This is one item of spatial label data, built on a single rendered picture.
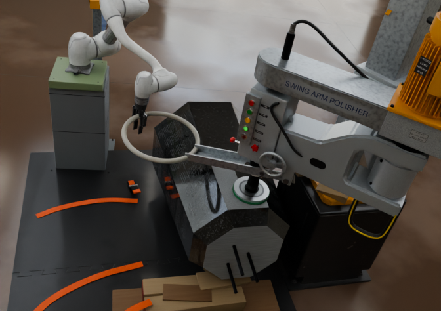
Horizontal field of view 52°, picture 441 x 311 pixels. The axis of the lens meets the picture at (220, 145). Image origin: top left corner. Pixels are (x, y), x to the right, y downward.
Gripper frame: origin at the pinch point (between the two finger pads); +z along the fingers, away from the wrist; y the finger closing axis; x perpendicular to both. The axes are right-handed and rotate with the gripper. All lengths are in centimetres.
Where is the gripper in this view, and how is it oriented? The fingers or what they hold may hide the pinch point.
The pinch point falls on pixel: (138, 127)
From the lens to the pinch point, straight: 303.2
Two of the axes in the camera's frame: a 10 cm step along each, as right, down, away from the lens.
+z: -2.1, 7.6, 6.2
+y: 7.0, 5.6, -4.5
